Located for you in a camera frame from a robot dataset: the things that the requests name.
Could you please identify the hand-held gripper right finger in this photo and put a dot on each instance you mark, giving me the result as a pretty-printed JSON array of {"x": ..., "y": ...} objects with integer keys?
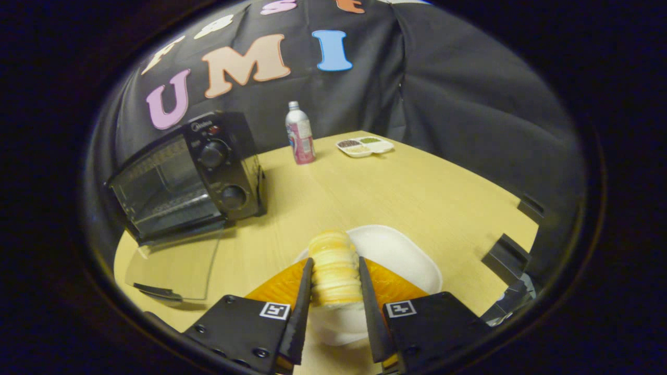
[{"x": 371, "y": 312}]

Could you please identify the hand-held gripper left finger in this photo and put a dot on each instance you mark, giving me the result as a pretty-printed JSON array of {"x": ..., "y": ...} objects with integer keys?
[{"x": 302, "y": 312}]

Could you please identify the pale yellow bread roll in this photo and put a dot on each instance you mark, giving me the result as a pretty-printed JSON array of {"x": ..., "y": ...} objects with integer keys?
[{"x": 333, "y": 271}]

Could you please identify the black toaster oven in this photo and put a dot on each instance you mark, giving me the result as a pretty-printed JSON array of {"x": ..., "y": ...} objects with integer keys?
[{"x": 229, "y": 172}]

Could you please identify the white square plate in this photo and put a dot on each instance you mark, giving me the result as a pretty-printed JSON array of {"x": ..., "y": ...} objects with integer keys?
[{"x": 396, "y": 255}]

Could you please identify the white divided snack tray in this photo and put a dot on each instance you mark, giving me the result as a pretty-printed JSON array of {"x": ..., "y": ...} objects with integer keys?
[{"x": 365, "y": 147}]

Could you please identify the pink and white bottle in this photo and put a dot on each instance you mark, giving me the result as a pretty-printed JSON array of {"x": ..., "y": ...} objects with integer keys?
[{"x": 300, "y": 138}]

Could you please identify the black table edge bracket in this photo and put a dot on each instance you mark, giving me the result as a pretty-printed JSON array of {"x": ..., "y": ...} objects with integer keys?
[
  {"x": 505, "y": 258},
  {"x": 531, "y": 207}
]

